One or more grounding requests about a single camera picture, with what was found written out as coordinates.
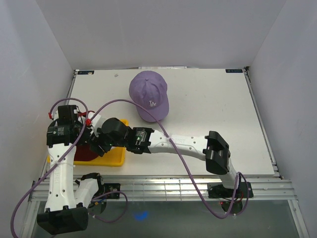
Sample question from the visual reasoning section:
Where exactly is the purple baseball cap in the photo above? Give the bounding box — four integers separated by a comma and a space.
129, 70, 169, 122

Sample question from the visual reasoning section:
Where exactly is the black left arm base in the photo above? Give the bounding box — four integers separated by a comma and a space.
102, 183, 121, 199

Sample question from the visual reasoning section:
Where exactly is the yellow plastic tray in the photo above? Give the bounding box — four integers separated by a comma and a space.
73, 119, 129, 167

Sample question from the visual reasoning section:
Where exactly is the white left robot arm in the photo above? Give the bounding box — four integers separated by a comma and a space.
37, 105, 105, 235

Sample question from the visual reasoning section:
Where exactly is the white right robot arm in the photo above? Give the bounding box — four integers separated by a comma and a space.
86, 118, 242, 197

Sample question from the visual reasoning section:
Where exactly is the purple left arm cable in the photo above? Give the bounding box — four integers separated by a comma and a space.
9, 98, 128, 238

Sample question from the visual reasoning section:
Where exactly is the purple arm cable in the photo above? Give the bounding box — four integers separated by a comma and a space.
89, 99, 250, 219
9, 98, 128, 238

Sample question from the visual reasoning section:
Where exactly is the aluminium rail frame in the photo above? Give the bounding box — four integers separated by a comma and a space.
27, 173, 310, 238

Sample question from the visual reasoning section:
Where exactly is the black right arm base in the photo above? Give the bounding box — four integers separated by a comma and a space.
207, 182, 254, 199

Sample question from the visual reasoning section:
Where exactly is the red baseball cap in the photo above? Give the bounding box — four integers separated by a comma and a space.
73, 110, 100, 162

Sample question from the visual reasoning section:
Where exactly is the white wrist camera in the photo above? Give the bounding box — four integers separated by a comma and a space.
86, 112, 107, 133
48, 110, 59, 121

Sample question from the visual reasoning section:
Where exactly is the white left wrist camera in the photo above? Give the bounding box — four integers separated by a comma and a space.
48, 110, 59, 121

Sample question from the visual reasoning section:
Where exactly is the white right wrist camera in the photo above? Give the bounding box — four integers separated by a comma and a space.
86, 112, 107, 133

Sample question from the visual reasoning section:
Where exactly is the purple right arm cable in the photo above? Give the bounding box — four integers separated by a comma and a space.
89, 99, 250, 219

